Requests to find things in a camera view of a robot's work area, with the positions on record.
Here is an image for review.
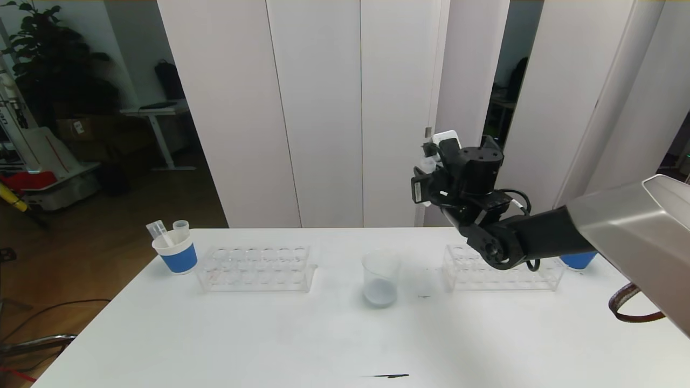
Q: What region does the blue pigment test tube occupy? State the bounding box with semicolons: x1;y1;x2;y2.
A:
146;220;175;247

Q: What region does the clear glass beaker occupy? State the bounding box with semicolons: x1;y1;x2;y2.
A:
361;248;403;309

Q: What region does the clear acrylic test tube rack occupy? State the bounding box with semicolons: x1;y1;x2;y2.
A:
442;244;565;292
196;244;319;293

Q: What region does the white folding partition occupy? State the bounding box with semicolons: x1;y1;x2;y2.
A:
504;0;690;219
157;0;510;228

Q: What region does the white blue paper cup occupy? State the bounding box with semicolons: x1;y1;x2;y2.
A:
151;232;198;275
560;251;598;271

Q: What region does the white office desk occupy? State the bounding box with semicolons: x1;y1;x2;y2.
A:
120;101;196;172

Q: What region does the black backpack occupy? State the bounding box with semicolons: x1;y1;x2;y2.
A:
155;60;185;102

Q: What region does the brown cardboard box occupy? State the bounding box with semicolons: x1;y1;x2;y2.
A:
57;117;115;142

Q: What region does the white machine with column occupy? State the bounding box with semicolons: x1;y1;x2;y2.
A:
0;54;102;212

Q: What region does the red flat item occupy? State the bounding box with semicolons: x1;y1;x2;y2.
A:
0;171;58;191

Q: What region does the dark green potted plant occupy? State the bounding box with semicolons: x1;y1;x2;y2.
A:
2;0;122;130

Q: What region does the yellow black tool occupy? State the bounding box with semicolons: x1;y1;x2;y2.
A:
0;181;29;213

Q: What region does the grey metal floor leg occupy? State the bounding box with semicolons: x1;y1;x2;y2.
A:
0;334;78;356

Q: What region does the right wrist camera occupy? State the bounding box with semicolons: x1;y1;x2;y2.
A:
431;130;460;158

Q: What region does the black floor cable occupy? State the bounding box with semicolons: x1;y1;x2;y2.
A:
0;299;112;345

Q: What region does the red cable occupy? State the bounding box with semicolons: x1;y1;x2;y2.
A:
0;366;37;383

